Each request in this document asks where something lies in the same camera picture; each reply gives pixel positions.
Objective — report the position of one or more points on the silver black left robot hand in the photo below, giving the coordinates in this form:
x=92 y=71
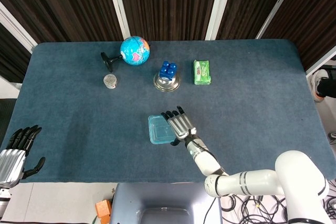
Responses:
x=11 y=161

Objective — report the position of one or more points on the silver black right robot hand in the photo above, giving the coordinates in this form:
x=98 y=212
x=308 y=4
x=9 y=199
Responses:
x=181 y=127

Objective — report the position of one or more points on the blue-rimmed clear plastic lid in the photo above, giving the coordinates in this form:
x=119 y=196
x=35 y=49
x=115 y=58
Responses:
x=157 y=132

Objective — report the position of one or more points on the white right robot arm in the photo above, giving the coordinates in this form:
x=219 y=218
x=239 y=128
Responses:
x=296 y=171

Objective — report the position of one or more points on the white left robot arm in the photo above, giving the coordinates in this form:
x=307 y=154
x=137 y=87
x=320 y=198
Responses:
x=4 y=200

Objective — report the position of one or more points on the orange block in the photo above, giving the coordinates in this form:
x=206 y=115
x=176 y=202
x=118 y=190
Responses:
x=103 y=209

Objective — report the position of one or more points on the green wet wipes pack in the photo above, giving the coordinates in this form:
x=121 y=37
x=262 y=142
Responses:
x=202 y=73

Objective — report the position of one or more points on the blue toy building block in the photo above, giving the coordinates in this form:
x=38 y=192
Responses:
x=168 y=70

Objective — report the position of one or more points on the grey robot torso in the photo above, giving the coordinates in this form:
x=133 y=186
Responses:
x=157 y=197

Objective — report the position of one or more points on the blue table cloth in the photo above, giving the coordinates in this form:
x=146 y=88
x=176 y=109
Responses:
x=78 y=116

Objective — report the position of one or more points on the small clear round jar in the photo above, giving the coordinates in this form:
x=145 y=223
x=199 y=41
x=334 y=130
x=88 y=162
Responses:
x=110 y=81

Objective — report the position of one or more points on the blue globe on black stand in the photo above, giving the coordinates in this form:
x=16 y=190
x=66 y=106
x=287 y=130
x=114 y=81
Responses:
x=135 y=51

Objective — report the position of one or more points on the white sneaker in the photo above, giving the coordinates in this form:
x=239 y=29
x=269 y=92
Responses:
x=315 y=77

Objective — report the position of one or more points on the black trouser leg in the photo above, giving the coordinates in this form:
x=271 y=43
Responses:
x=328 y=87

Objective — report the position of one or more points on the white partition post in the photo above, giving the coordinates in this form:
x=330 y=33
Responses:
x=118 y=6
x=277 y=6
x=219 y=6
x=320 y=66
x=18 y=27

